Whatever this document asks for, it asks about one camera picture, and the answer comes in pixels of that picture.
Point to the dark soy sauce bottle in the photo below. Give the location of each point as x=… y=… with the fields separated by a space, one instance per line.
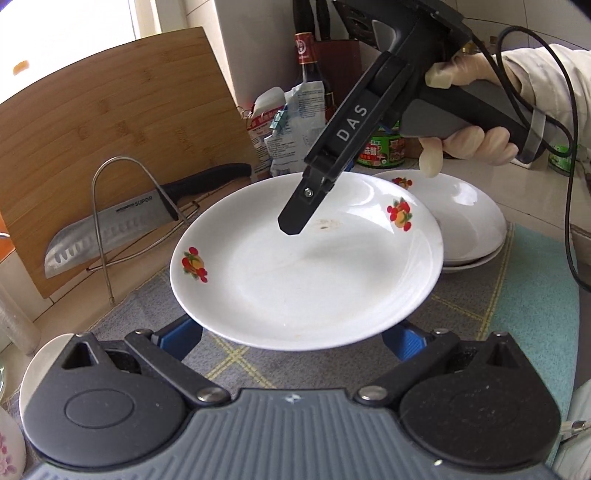
x=307 y=69

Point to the white and green printed bag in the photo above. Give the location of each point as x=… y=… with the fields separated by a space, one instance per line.
x=295 y=138

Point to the clear plastic wrap roll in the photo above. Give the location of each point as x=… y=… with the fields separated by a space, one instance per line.
x=16 y=323

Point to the person's right hand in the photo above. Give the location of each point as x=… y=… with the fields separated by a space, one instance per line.
x=480 y=145

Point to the grey and teal checked towel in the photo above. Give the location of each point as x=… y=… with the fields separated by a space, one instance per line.
x=531 y=295

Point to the white pink-flowered bowl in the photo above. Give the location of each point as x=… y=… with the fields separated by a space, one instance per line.
x=41 y=369
x=9 y=443

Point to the green-lid sauce jar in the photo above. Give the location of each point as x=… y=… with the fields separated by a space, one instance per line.
x=383 y=150

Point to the dark red knife block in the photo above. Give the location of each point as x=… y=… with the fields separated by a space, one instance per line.
x=341 y=69

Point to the bamboo cutting board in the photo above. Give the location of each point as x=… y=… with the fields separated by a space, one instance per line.
x=92 y=115

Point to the large white flowered plate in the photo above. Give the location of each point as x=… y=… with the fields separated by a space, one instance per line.
x=277 y=286

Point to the red and white printed bag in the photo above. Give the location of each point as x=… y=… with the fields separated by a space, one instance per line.
x=258 y=134

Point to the teal bag clip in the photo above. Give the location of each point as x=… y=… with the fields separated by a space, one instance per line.
x=278 y=122

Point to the person's right forearm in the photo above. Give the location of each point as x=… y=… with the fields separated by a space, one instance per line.
x=554 y=78

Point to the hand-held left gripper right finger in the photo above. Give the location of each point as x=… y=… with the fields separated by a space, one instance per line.
x=406 y=344

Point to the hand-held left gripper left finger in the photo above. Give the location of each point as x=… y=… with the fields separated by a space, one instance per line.
x=182 y=334

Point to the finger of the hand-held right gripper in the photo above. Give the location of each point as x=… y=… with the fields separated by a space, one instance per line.
x=300 y=207

